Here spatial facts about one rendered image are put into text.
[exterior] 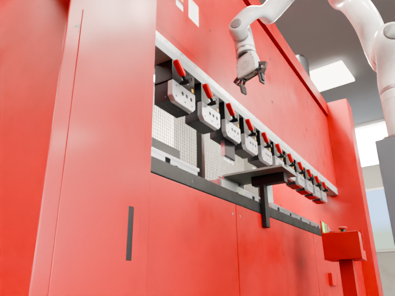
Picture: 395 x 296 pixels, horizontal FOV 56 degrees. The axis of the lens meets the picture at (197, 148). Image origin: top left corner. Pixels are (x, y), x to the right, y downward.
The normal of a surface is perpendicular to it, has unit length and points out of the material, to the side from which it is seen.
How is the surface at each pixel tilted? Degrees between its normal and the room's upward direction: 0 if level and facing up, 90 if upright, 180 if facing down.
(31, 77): 90
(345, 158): 90
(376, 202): 90
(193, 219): 90
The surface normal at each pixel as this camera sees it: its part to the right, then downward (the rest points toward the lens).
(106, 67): 0.84, -0.19
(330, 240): -0.47, -0.30
